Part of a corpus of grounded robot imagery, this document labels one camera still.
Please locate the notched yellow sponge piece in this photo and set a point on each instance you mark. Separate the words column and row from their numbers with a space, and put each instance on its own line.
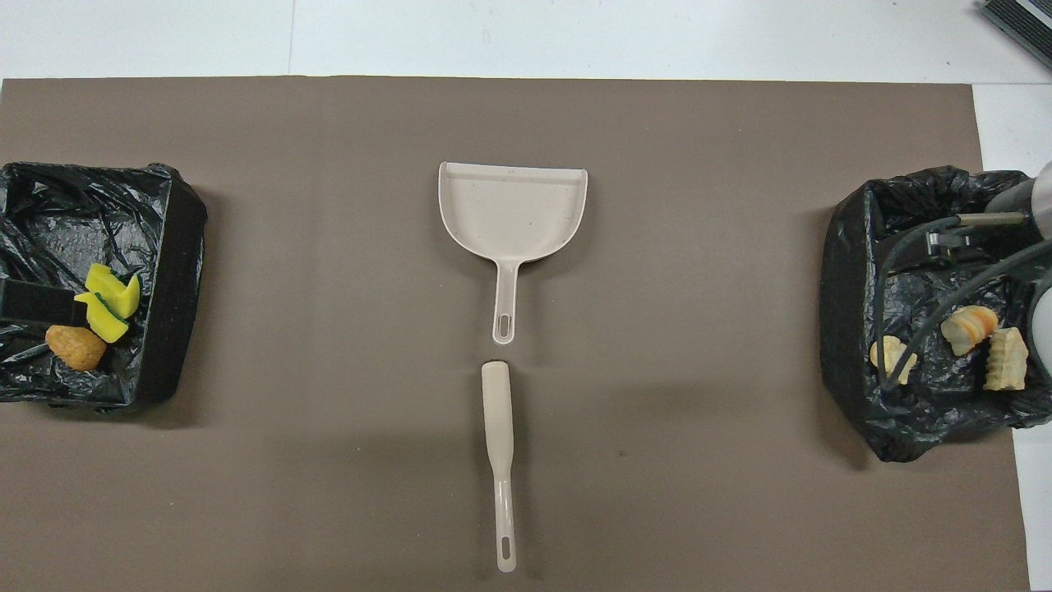
column 115, row 288

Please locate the brown croquette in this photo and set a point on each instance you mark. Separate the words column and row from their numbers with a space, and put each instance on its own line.
column 76, row 347

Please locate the crumpled black bag bin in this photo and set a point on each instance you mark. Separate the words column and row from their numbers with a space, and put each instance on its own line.
column 855, row 271

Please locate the boxy black bag bin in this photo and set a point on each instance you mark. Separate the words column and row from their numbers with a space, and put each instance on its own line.
column 164, row 288

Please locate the dark ribbed grey panel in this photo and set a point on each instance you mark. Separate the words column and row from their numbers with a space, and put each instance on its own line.
column 1027, row 16

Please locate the small pale bread chunk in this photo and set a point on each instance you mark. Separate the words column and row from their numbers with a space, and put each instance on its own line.
column 902, row 362

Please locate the rounded yellow sponge piece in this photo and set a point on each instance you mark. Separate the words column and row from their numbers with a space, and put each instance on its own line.
column 103, row 321

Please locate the beige brush with black bristles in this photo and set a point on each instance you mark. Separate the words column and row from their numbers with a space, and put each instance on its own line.
column 499, row 411

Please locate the orange striped bread slice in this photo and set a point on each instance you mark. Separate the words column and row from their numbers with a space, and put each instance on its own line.
column 968, row 329

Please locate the beige plastic dustpan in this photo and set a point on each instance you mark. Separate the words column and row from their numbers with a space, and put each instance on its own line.
column 509, row 214

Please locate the brown paper table mat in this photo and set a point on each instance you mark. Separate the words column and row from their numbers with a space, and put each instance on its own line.
column 329, row 452

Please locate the ribbed rectangular bread piece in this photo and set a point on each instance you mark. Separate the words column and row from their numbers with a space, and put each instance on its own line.
column 1007, row 359

